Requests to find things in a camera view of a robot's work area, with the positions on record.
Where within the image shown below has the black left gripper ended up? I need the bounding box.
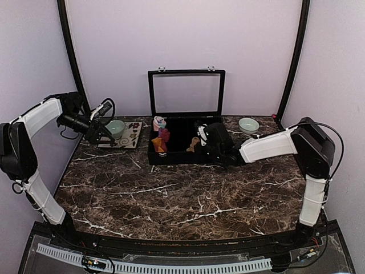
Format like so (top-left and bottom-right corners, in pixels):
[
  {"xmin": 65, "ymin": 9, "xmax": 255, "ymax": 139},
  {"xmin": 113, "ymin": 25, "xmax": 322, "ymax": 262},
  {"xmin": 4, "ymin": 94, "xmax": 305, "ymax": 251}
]
[{"xmin": 59, "ymin": 111, "xmax": 114, "ymax": 144}]

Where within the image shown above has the brown sock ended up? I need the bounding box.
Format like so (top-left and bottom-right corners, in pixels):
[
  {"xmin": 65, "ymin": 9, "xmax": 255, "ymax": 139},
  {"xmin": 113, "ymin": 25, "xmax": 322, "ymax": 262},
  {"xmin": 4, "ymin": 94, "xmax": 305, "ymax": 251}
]
[{"xmin": 186, "ymin": 136, "xmax": 200, "ymax": 152}]

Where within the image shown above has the magenta striped sock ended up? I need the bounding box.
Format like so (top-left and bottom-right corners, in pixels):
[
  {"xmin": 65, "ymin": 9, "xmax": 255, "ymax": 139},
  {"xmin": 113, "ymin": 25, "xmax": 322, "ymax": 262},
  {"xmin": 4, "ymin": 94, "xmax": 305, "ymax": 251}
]
[{"xmin": 151, "ymin": 137, "xmax": 168, "ymax": 153}]

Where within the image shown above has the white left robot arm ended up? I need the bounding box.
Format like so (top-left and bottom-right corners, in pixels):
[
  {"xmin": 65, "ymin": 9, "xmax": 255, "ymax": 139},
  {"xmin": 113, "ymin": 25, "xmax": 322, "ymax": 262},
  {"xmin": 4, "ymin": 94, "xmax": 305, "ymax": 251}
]
[{"xmin": 1, "ymin": 92, "xmax": 116, "ymax": 225}]

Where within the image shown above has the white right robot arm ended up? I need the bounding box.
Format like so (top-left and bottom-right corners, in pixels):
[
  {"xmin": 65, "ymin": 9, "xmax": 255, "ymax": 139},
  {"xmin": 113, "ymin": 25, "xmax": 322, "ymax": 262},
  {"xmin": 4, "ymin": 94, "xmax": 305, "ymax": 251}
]
[{"xmin": 195, "ymin": 117, "xmax": 335, "ymax": 248}]

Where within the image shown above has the green ceramic bowl on plate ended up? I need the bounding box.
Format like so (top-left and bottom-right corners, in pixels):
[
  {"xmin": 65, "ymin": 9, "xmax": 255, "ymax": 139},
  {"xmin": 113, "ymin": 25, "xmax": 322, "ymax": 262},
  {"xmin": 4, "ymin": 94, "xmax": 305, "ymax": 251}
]
[{"xmin": 106, "ymin": 120, "xmax": 125, "ymax": 139}]

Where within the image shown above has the green bowl at right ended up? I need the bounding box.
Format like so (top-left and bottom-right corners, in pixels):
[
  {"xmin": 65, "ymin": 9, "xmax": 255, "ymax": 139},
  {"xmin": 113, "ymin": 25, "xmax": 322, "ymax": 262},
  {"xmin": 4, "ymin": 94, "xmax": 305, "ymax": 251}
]
[{"xmin": 238, "ymin": 118, "xmax": 259, "ymax": 136}]

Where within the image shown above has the black compartment storage box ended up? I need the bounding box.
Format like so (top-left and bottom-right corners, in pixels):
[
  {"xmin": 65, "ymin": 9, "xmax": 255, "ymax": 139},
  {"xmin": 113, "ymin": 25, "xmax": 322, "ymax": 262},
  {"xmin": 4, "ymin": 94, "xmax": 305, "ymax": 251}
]
[{"xmin": 147, "ymin": 68, "xmax": 226, "ymax": 166}]

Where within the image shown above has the magenta purple rolled sock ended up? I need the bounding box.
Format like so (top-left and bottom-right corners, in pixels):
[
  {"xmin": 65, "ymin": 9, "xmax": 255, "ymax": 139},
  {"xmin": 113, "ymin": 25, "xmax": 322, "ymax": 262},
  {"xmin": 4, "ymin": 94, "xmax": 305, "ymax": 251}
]
[{"xmin": 159, "ymin": 127, "xmax": 170, "ymax": 143}]

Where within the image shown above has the pink white rolled sock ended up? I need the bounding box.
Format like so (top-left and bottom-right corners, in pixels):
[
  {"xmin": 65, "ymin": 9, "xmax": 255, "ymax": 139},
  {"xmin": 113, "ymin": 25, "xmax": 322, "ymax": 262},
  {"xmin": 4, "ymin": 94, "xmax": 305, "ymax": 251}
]
[{"xmin": 153, "ymin": 116, "xmax": 167, "ymax": 131}]

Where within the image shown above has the black left corner post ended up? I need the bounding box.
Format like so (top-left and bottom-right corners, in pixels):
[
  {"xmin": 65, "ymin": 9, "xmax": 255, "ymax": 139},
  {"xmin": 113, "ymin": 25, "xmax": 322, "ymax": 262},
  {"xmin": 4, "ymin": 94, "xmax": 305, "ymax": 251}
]
[{"xmin": 56, "ymin": 0, "xmax": 91, "ymax": 115}]

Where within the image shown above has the black corner post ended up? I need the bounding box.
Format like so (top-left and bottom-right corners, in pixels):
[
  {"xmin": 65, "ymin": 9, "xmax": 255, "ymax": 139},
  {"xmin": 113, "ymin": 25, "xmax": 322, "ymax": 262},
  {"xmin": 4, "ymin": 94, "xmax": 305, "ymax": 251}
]
[
  {"xmin": 56, "ymin": 0, "xmax": 91, "ymax": 115},
  {"xmin": 275, "ymin": 0, "xmax": 311, "ymax": 124}
]

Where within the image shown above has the white perforated front rail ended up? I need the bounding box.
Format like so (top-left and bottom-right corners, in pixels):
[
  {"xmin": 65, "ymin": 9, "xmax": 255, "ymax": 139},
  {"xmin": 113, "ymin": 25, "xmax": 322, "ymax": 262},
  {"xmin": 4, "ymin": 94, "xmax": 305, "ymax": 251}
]
[{"xmin": 36, "ymin": 243, "xmax": 272, "ymax": 274}]

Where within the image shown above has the black right corner post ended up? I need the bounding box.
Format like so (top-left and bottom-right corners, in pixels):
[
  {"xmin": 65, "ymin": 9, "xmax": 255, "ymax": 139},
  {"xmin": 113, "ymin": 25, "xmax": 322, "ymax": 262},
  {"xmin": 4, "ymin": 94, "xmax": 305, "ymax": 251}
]
[{"xmin": 275, "ymin": 0, "xmax": 311, "ymax": 124}]

